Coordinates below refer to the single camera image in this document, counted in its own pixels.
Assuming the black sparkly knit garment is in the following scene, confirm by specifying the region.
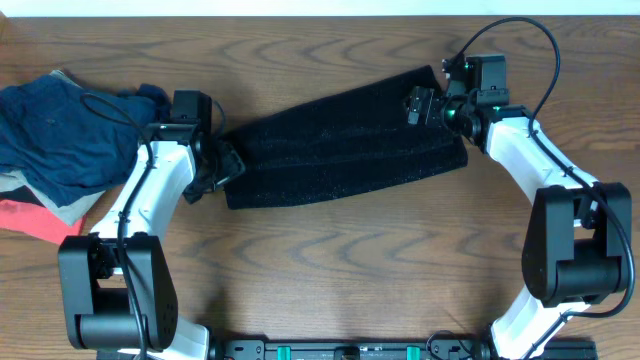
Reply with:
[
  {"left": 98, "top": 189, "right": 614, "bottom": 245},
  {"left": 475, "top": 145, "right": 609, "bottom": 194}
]
[{"left": 224, "top": 66, "right": 468, "bottom": 210}]

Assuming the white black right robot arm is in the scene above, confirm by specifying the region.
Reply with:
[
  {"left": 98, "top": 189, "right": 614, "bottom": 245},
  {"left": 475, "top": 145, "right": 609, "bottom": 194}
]
[{"left": 406, "top": 87, "right": 636, "bottom": 359}]

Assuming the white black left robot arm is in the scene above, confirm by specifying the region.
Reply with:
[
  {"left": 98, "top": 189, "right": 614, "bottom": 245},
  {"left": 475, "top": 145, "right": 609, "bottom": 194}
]
[{"left": 58, "top": 135, "right": 245, "bottom": 359}]

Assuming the grey folded garment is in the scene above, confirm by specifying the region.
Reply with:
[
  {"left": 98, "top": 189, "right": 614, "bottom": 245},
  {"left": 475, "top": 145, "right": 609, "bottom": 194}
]
[{"left": 1, "top": 171, "right": 104, "bottom": 225}]

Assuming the navy blue folded garment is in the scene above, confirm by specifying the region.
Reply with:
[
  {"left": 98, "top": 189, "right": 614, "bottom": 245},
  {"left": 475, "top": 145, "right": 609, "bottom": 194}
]
[{"left": 1, "top": 75, "right": 171, "bottom": 207}]

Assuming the red folded garment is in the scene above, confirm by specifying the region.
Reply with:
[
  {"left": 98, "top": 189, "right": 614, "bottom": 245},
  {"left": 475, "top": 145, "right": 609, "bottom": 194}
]
[{"left": 1, "top": 200, "right": 86, "bottom": 245}]

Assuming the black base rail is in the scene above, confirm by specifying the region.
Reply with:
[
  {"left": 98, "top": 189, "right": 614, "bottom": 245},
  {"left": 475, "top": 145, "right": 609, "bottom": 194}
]
[{"left": 191, "top": 331, "right": 599, "bottom": 360}]

